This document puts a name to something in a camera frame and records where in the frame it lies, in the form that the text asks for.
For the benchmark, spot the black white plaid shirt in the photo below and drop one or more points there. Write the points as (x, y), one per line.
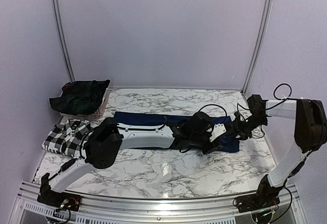
(65, 139)

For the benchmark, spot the right aluminium frame post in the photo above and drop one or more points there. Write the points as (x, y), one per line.
(258, 45)

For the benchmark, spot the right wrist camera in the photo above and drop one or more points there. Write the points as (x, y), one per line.
(238, 116)

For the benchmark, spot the dark blue green clothes pile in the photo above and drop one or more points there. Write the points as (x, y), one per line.
(78, 86)

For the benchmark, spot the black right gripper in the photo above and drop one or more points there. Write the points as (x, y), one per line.
(237, 128)

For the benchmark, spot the pink perforated laundry basket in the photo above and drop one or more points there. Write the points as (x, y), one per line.
(84, 102)

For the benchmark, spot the front aluminium table rail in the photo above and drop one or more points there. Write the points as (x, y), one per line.
(105, 209)

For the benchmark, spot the left aluminium frame post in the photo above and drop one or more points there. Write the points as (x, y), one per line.
(62, 40)

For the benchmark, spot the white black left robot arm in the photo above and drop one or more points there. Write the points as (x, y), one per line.
(101, 149)

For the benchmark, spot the navy blue t-shirt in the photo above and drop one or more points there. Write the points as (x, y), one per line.
(230, 145)

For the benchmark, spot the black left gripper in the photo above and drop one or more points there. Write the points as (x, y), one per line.
(206, 150)

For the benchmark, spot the aluminium frame post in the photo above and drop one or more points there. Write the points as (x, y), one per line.
(258, 45)
(62, 40)

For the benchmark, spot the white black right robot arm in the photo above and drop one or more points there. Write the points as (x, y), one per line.
(309, 136)

